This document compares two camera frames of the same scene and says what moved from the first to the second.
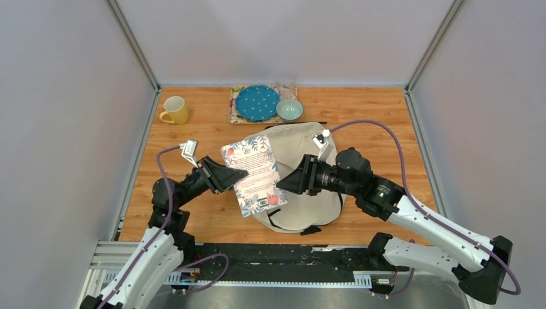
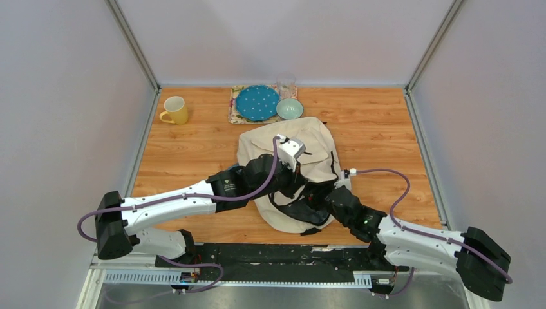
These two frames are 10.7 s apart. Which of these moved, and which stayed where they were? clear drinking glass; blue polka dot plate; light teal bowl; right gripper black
Moved: right gripper black
Stayed: clear drinking glass; light teal bowl; blue polka dot plate
